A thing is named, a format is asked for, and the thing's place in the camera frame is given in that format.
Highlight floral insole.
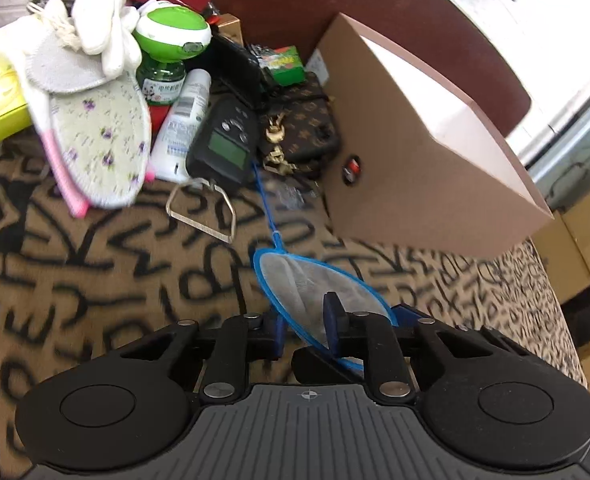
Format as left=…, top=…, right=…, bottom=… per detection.
left=49, top=72, right=154, bottom=209

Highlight small white bottle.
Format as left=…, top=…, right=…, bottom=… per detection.
left=149, top=68, right=212, bottom=184

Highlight black handheld scale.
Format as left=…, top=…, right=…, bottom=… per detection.
left=166, top=97, right=260, bottom=245

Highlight black glasses case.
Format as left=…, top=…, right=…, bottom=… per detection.
left=209, top=34, right=264, bottom=107

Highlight white gloves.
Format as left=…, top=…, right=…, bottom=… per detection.
left=0, top=0, right=84, bottom=77

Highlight letter print desktop cloth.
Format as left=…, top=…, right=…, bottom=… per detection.
left=0, top=130, right=588, bottom=476

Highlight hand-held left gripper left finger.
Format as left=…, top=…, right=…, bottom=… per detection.
left=120, top=312, right=288, bottom=406

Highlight green small box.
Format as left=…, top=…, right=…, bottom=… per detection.
left=262, top=45, right=307, bottom=86

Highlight green white mosquito repellent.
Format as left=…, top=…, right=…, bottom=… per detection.
left=133, top=2, right=214, bottom=106

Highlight brown cardboard box white inside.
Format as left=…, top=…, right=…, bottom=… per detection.
left=307, top=12, right=556, bottom=262

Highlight brown monogram wallet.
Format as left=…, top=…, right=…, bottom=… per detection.
left=259, top=72, right=342, bottom=179

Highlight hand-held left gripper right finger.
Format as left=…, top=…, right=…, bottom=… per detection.
left=322, top=292, right=530, bottom=406

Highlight small blue aquarium net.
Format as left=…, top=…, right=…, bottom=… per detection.
left=251, top=160, right=399, bottom=374

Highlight open corrugated carton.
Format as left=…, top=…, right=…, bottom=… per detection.
left=531, top=160, right=590, bottom=397

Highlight grey insole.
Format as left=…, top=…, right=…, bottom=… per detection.
left=26, top=35, right=106, bottom=94

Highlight pink insole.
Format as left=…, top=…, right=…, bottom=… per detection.
left=39, top=122, right=89, bottom=219

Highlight small clear plastic piece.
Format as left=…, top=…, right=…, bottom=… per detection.
left=274, top=182, right=309, bottom=212

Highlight gold small box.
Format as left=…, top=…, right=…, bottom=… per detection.
left=214, top=12, right=244, bottom=46

